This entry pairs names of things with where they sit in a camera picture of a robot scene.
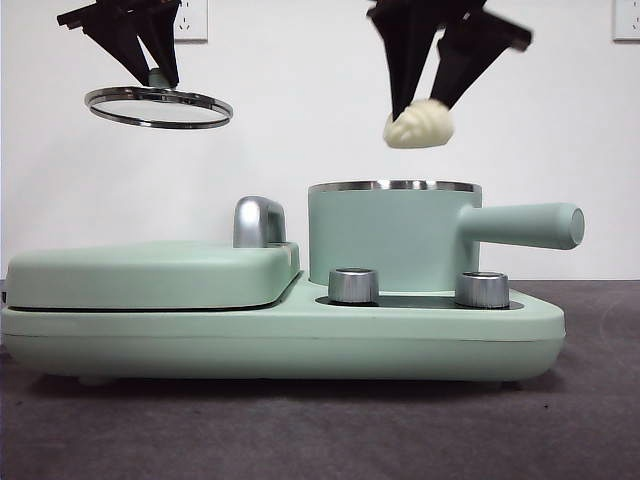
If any green pot with side handle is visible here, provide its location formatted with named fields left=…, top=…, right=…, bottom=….
left=306, top=178, right=586, bottom=295

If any green breakfast machine base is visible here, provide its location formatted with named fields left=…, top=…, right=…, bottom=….
left=0, top=272, right=566, bottom=389

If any green hinged griddle lid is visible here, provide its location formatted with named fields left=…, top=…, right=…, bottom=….
left=5, top=240, right=302, bottom=311

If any silver control knob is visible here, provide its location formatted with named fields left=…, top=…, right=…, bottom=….
left=453, top=271, right=510, bottom=308
left=327, top=268, right=380, bottom=305

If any white wall power outlet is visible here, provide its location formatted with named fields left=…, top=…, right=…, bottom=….
left=172, top=0, right=209, bottom=43
left=612, top=0, right=640, bottom=43

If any glass pot lid green knob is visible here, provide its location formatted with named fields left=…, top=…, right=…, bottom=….
left=83, top=68, right=235, bottom=131

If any swirled white steamed bun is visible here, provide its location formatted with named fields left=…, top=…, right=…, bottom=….
left=382, top=98, right=455, bottom=150

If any chrome griddle lid handle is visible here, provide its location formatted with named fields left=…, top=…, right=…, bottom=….
left=232, top=195, right=287, bottom=250

